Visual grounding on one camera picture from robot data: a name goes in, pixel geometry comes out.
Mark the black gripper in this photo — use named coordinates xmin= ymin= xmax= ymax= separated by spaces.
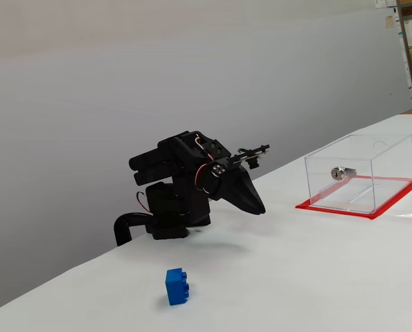
xmin=200 ymin=156 xmax=267 ymax=216

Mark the blue lego brick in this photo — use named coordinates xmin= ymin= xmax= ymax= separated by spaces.
xmin=164 ymin=268 xmax=192 ymax=307

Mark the transparent plastic box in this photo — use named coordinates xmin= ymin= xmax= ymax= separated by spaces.
xmin=304 ymin=133 xmax=412 ymax=214

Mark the red tape rectangle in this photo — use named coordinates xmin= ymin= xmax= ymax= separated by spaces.
xmin=294 ymin=176 xmax=412 ymax=221

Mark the silver cylinder lock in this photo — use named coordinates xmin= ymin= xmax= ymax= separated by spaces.
xmin=330 ymin=166 xmax=357 ymax=181

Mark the black table clamp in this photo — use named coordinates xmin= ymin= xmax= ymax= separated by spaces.
xmin=114 ymin=212 xmax=154 ymax=247

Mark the black gripper camera mount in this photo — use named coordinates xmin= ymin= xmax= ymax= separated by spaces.
xmin=231 ymin=143 xmax=271 ymax=170

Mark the red white servo wire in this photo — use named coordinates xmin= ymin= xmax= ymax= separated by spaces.
xmin=195 ymin=161 xmax=214 ymax=193
xmin=135 ymin=191 xmax=151 ymax=212

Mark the grey metal shelf frame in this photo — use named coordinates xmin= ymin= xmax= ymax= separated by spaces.
xmin=395 ymin=0 xmax=412 ymax=109

